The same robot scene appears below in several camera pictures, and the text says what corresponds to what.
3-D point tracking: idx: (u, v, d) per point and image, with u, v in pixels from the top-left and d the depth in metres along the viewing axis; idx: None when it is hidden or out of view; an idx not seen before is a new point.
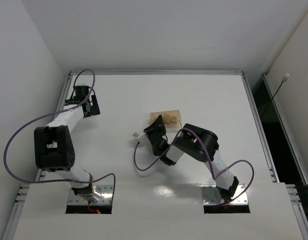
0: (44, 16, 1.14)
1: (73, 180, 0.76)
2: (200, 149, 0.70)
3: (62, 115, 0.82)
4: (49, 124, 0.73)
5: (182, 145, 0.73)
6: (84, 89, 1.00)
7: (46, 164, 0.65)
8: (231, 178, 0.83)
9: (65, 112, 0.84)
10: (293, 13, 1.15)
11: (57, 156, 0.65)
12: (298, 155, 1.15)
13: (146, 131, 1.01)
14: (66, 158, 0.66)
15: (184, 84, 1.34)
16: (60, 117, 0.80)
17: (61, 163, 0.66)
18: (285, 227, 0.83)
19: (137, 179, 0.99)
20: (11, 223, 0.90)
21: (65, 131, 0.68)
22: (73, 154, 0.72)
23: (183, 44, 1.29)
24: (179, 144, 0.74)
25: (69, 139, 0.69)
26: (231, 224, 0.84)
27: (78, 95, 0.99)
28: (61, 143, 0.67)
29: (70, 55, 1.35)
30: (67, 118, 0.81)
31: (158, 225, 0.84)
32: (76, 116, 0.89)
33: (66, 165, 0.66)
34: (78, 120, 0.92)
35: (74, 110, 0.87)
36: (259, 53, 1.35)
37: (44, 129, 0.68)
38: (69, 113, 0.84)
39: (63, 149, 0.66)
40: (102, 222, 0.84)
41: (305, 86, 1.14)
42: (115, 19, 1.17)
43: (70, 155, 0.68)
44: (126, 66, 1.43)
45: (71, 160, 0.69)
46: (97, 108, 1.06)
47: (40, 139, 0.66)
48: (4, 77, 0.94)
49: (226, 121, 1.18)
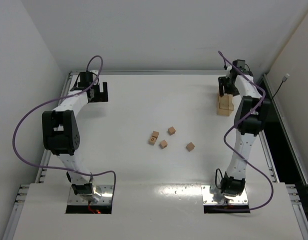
0: (44, 15, 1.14)
1: (74, 170, 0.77)
2: (246, 121, 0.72)
3: (67, 100, 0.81)
4: (56, 108, 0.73)
5: (244, 104, 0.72)
6: (88, 75, 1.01)
7: (55, 146, 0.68)
8: (240, 175, 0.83)
9: (70, 98, 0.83)
10: (293, 13, 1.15)
11: (64, 139, 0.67)
12: (298, 155, 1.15)
13: (219, 77, 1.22)
14: (72, 141, 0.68)
15: (185, 84, 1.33)
16: (66, 102, 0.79)
17: (67, 146, 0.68)
18: (285, 227, 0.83)
19: (137, 179, 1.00)
20: (12, 223, 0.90)
21: (71, 113, 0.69)
22: (78, 137, 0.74)
23: (184, 43, 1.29)
24: (243, 101, 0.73)
25: (74, 122, 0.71)
26: (232, 225, 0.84)
27: (84, 82, 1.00)
28: (67, 126, 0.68)
29: (71, 55, 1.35)
30: (73, 103, 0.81)
31: (158, 225, 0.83)
32: (81, 101, 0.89)
33: (72, 147, 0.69)
34: (82, 105, 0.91)
35: (79, 96, 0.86)
36: (259, 53, 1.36)
37: (51, 112, 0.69)
38: (75, 98, 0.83)
39: (69, 131, 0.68)
40: (101, 223, 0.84)
41: (305, 86, 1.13)
42: (115, 19, 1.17)
43: (75, 138, 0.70)
44: (126, 65, 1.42)
45: (76, 143, 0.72)
46: (105, 95, 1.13)
47: (51, 121, 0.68)
48: (4, 77, 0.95)
49: (226, 121, 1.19)
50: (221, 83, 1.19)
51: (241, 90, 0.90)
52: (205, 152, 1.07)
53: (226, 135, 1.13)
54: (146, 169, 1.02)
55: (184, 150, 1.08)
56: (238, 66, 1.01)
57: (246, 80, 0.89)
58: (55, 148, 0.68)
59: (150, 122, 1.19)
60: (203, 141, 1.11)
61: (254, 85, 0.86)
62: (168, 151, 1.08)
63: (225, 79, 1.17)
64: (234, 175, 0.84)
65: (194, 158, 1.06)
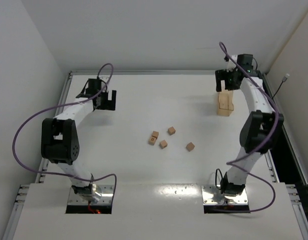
0: (44, 15, 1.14)
1: (73, 176, 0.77)
2: (254, 140, 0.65)
3: (71, 108, 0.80)
4: (57, 115, 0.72)
5: (252, 121, 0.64)
6: (97, 82, 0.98)
7: (53, 155, 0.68)
8: (240, 181, 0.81)
9: (74, 105, 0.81)
10: (293, 13, 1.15)
11: (62, 149, 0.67)
12: (298, 155, 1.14)
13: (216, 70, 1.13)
14: (70, 152, 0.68)
15: (184, 84, 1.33)
16: (69, 110, 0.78)
17: (65, 156, 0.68)
18: (285, 227, 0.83)
19: (137, 179, 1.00)
20: (12, 223, 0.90)
21: (72, 123, 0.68)
22: (77, 148, 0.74)
23: (184, 43, 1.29)
24: (252, 117, 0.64)
25: (74, 132, 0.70)
26: (232, 225, 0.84)
27: (92, 89, 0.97)
28: (66, 137, 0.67)
29: (71, 55, 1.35)
30: (76, 111, 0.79)
31: (158, 225, 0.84)
32: (85, 110, 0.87)
33: (70, 158, 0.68)
34: (86, 113, 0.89)
35: (84, 105, 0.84)
36: (259, 53, 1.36)
37: (52, 120, 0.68)
38: (79, 107, 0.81)
39: (68, 142, 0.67)
40: (101, 222, 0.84)
41: (305, 87, 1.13)
42: (115, 19, 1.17)
43: (74, 149, 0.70)
44: (126, 65, 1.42)
45: (74, 154, 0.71)
46: (112, 104, 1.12)
47: (51, 130, 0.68)
48: (4, 77, 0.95)
49: (226, 121, 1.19)
50: (219, 77, 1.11)
51: (248, 97, 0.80)
52: (205, 152, 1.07)
53: (226, 135, 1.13)
54: (146, 169, 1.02)
55: (184, 150, 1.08)
56: (245, 62, 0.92)
57: (254, 87, 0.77)
58: (53, 157, 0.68)
59: (150, 123, 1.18)
60: (203, 141, 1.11)
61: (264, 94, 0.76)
62: (168, 152, 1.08)
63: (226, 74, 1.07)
64: (234, 181, 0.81)
65: (194, 157, 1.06)
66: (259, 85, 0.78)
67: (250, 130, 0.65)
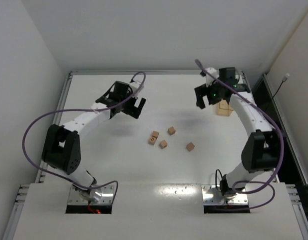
0: (44, 15, 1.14)
1: (73, 181, 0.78)
2: (259, 162, 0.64)
3: (84, 116, 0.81)
4: (66, 123, 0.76)
5: (255, 142, 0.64)
6: (124, 89, 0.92)
7: (52, 161, 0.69)
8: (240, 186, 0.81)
9: (87, 113, 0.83)
10: (293, 13, 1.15)
11: (60, 159, 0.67)
12: (298, 155, 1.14)
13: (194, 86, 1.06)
14: (66, 165, 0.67)
15: (185, 84, 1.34)
16: (80, 119, 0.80)
17: (61, 167, 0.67)
18: (285, 226, 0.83)
19: (137, 179, 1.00)
20: (12, 223, 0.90)
21: (76, 136, 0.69)
22: (78, 162, 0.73)
23: (184, 43, 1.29)
24: (254, 138, 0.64)
25: (76, 146, 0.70)
26: (231, 224, 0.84)
27: (116, 94, 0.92)
28: (67, 149, 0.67)
29: (71, 55, 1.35)
30: (86, 121, 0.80)
31: (158, 225, 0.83)
32: (100, 118, 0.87)
33: (65, 169, 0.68)
34: (102, 120, 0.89)
35: (98, 114, 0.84)
36: (259, 53, 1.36)
37: (59, 128, 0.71)
38: (92, 115, 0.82)
39: (66, 154, 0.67)
40: (101, 222, 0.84)
41: (305, 87, 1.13)
42: (115, 19, 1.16)
43: (72, 162, 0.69)
44: (126, 65, 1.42)
45: (72, 168, 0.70)
46: (137, 113, 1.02)
47: (56, 136, 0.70)
48: (4, 77, 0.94)
49: (226, 121, 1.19)
50: (201, 94, 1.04)
51: (241, 114, 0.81)
52: (205, 152, 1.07)
53: (226, 135, 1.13)
54: (146, 169, 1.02)
55: (184, 150, 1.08)
56: (228, 77, 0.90)
57: (246, 104, 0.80)
58: (52, 162, 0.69)
59: (150, 122, 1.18)
60: (203, 141, 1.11)
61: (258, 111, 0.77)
62: (168, 152, 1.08)
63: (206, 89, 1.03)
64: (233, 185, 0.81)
65: (194, 157, 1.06)
66: (250, 102, 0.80)
67: (254, 152, 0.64)
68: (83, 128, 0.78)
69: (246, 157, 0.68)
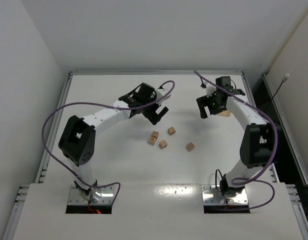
0: (44, 15, 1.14)
1: (78, 176, 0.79)
2: (258, 155, 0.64)
3: (104, 111, 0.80)
4: (85, 117, 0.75)
5: (251, 135, 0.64)
6: (148, 91, 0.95)
7: (66, 151, 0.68)
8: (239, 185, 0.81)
9: (109, 110, 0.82)
10: (293, 13, 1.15)
11: (74, 150, 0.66)
12: (298, 155, 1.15)
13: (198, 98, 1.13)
14: (79, 157, 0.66)
15: (185, 84, 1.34)
16: (100, 114, 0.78)
17: (74, 157, 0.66)
18: (285, 226, 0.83)
19: (137, 179, 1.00)
20: (12, 223, 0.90)
21: (93, 131, 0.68)
22: (91, 155, 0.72)
23: (184, 43, 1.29)
24: (250, 131, 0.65)
25: (92, 140, 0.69)
26: (231, 224, 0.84)
27: (139, 96, 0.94)
28: (81, 141, 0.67)
29: (71, 55, 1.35)
30: (106, 118, 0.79)
31: (158, 225, 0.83)
32: (119, 117, 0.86)
33: (77, 160, 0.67)
34: (120, 120, 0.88)
35: (118, 112, 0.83)
36: (259, 53, 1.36)
37: (79, 120, 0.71)
38: (112, 113, 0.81)
39: (81, 146, 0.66)
40: (101, 222, 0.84)
41: (305, 87, 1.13)
42: (115, 19, 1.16)
43: (85, 155, 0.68)
44: (126, 65, 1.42)
45: (84, 160, 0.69)
46: (155, 119, 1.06)
47: (74, 126, 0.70)
48: (4, 77, 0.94)
49: (226, 121, 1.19)
50: (202, 103, 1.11)
51: (238, 114, 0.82)
52: (205, 152, 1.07)
53: (226, 135, 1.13)
54: (146, 169, 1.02)
55: (184, 151, 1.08)
56: (224, 84, 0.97)
57: (241, 103, 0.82)
58: (66, 152, 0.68)
59: (150, 122, 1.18)
60: (203, 141, 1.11)
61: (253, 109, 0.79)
62: (168, 151, 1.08)
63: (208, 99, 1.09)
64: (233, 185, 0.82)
65: (194, 157, 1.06)
66: (244, 101, 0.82)
67: (251, 146, 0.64)
68: (101, 124, 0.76)
69: (244, 152, 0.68)
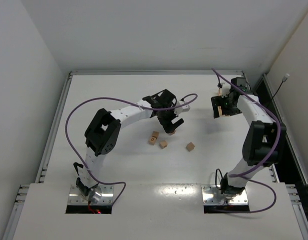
0: (45, 16, 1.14)
1: (88, 170, 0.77)
2: (258, 153, 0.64)
3: (129, 109, 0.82)
4: (112, 111, 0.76)
5: (254, 132, 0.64)
6: (169, 97, 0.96)
7: (91, 139, 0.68)
8: (238, 184, 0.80)
9: (134, 107, 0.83)
10: (293, 13, 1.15)
11: (99, 140, 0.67)
12: (298, 155, 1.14)
13: (212, 97, 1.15)
14: (102, 146, 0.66)
15: (185, 84, 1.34)
16: (125, 111, 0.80)
17: (97, 146, 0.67)
18: (285, 226, 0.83)
19: (137, 179, 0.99)
20: (12, 223, 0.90)
21: (118, 125, 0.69)
22: (113, 147, 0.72)
23: (184, 43, 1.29)
24: (253, 128, 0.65)
25: (116, 133, 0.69)
26: (231, 224, 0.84)
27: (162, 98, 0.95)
28: (108, 131, 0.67)
29: (71, 55, 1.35)
30: (129, 114, 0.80)
31: (157, 225, 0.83)
32: (140, 116, 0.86)
33: (100, 149, 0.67)
34: (142, 118, 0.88)
35: (142, 111, 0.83)
36: (259, 53, 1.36)
37: (106, 113, 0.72)
38: (137, 111, 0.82)
39: (105, 136, 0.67)
40: (101, 222, 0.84)
41: (305, 87, 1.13)
42: (115, 19, 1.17)
43: (107, 145, 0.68)
44: (126, 66, 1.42)
45: (106, 150, 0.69)
46: (169, 128, 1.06)
47: (102, 117, 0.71)
48: (4, 77, 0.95)
49: (226, 121, 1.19)
50: (216, 103, 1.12)
51: (246, 113, 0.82)
52: (205, 152, 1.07)
53: (226, 135, 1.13)
54: (146, 169, 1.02)
55: (184, 151, 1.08)
56: (238, 85, 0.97)
57: (250, 102, 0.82)
58: (90, 141, 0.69)
59: (150, 122, 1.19)
60: (203, 141, 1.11)
61: (262, 108, 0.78)
62: (168, 151, 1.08)
63: (222, 99, 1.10)
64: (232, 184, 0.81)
65: (194, 157, 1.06)
66: (255, 101, 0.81)
67: (253, 143, 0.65)
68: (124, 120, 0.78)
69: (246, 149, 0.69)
